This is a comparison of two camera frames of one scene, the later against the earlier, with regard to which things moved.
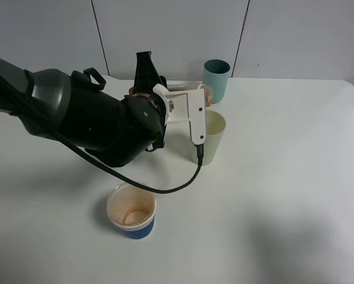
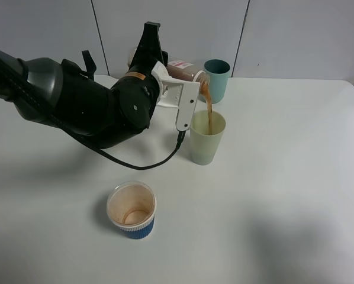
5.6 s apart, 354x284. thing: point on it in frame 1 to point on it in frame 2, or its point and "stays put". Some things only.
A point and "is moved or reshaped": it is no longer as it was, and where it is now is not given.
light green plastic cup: [215, 125] stays put
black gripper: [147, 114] to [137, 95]
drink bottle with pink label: [186, 86] is moved or reshaped
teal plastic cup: [216, 73] stays put
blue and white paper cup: [132, 209] stays put
